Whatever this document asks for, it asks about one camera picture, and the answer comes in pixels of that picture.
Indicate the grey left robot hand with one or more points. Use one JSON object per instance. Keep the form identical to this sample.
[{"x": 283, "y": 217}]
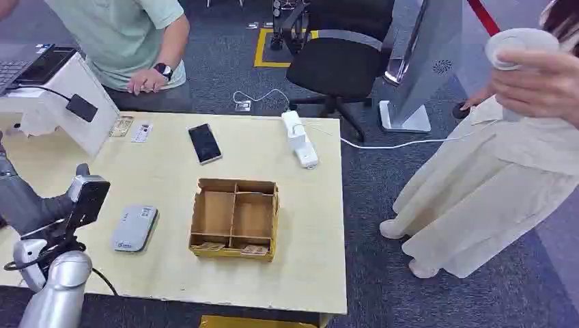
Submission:
[{"x": 27, "y": 203}]

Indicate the white card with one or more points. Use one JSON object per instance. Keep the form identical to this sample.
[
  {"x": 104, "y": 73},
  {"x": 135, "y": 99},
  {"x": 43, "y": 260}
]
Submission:
[{"x": 142, "y": 133}]

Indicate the wooden compartment box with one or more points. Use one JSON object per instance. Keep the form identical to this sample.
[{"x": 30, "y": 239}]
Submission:
[{"x": 235, "y": 219}]

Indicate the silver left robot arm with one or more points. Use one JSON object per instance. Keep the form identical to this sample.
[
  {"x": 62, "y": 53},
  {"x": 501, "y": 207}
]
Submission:
[{"x": 59, "y": 294}]

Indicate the white desk stand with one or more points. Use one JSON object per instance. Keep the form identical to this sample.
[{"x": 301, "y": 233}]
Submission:
[{"x": 86, "y": 131}]

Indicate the black flat adapter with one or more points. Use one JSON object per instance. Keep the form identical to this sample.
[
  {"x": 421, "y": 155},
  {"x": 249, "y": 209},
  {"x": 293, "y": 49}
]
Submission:
[{"x": 82, "y": 108}]

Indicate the grey card reader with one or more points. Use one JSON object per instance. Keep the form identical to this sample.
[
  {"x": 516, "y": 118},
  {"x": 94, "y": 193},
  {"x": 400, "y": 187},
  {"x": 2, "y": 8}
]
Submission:
[{"x": 134, "y": 228}]

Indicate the card with printed face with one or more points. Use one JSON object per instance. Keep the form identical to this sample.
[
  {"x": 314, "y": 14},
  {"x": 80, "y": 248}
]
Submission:
[{"x": 121, "y": 126}]

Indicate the grey laptop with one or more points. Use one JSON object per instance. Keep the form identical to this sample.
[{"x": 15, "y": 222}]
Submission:
[{"x": 11, "y": 68}]

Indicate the black tablet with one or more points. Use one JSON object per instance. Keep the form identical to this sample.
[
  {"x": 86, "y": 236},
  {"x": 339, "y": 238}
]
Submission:
[{"x": 45, "y": 67}]

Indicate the person's hand with watch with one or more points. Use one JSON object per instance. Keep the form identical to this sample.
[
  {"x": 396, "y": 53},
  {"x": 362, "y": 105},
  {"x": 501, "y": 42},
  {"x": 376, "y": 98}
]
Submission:
[{"x": 144, "y": 82}]

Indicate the person across the desk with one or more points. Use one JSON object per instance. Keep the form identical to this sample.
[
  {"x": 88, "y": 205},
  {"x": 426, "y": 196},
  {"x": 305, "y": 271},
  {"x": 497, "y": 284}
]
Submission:
[{"x": 117, "y": 40}]

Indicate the black smartphone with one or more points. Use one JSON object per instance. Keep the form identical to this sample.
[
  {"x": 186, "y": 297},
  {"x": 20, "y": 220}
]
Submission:
[{"x": 205, "y": 143}]

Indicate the black wristwatch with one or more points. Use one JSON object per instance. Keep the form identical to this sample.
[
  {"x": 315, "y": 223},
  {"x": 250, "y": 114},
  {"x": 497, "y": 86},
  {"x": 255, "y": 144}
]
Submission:
[{"x": 164, "y": 70}]

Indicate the yellow floor tape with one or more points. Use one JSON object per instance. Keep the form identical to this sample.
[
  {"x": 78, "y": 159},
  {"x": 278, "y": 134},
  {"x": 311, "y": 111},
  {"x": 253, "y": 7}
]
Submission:
[{"x": 258, "y": 50}]

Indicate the white power strip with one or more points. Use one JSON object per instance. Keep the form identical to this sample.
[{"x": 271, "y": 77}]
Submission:
[{"x": 299, "y": 138}]

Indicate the black robot legs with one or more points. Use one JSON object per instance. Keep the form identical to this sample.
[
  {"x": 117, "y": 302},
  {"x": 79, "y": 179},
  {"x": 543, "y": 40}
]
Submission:
[{"x": 277, "y": 27}]

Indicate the black office chair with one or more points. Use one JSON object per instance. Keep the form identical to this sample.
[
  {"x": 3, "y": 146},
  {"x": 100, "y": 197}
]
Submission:
[{"x": 337, "y": 63}]

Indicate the white shoe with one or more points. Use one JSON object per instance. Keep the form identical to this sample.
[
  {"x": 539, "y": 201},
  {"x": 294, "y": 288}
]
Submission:
[
  {"x": 423, "y": 270},
  {"x": 391, "y": 229}
]

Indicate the grey standing panel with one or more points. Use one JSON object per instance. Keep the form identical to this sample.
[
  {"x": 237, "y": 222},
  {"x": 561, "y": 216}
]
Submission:
[{"x": 425, "y": 68}]

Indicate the black round floor base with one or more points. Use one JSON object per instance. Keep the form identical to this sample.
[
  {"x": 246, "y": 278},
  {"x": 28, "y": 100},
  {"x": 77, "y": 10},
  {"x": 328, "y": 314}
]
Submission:
[{"x": 459, "y": 111}]

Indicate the person beside the table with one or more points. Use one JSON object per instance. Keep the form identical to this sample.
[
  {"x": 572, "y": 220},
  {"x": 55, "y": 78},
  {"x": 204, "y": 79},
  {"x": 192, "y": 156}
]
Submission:
[{"x": 497, "y": 181}]

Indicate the red barrier strip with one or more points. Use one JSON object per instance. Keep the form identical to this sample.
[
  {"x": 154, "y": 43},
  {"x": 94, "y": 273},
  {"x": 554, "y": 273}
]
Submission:
[{"x": 484, "y": 17}]

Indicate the white handheld fan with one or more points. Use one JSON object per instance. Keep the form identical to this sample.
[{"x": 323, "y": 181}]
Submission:
[{"x": 520, "y": 41}]

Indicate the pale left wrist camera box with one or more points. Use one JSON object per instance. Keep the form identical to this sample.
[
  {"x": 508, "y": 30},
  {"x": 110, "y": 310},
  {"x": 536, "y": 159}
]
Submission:
[{"x": 90, "y": 197}]

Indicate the yellow table frame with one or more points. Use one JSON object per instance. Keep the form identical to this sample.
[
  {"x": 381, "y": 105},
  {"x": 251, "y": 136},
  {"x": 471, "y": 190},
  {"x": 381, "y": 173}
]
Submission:
[{"x": 253, "y": 322}]

